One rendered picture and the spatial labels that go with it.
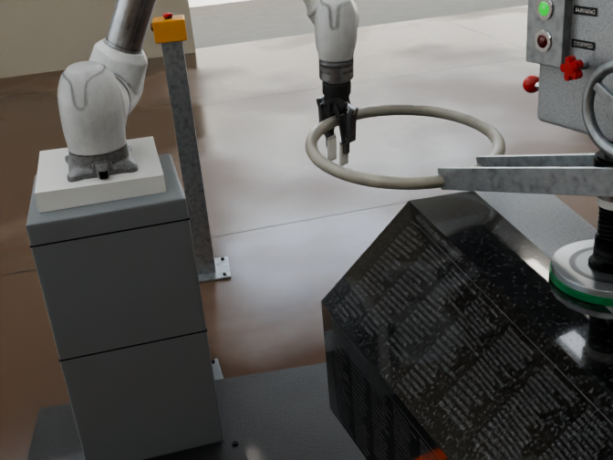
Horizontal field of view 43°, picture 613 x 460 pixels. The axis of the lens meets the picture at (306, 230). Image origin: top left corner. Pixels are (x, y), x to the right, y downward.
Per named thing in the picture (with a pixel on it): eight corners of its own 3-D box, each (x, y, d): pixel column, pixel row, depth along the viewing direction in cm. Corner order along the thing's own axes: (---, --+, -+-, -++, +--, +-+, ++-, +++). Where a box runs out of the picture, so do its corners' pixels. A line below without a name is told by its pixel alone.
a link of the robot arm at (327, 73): (336, 65, 192) (337, 88, 195) (360, 57, 197) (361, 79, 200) (310, 58, 197) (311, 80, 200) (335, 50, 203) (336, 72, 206)
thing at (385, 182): (548, 159, 183) (550, 147, 181) (377, 212, 163) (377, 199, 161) (423, 100, 221) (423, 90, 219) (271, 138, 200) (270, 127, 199)
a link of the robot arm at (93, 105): (57, 157, 200) (41, 74, 190) (78, 133, 216) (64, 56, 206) (119, 155, 199) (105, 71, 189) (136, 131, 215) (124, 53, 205)
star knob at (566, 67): (596, 78, 120) (597, 53, 118) (576, 83, 118) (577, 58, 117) (577, 74, 123) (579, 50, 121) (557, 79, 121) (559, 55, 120)
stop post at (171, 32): (228, 257, 345) (193, 9, 300) (231, 278, 327) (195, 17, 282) (183, 264, 343) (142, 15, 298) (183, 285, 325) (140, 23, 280)
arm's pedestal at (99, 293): (70, 493, 217) (1, 236, 184) (72, 392, 261) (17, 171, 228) (244, 451, 227) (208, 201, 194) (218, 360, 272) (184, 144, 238)
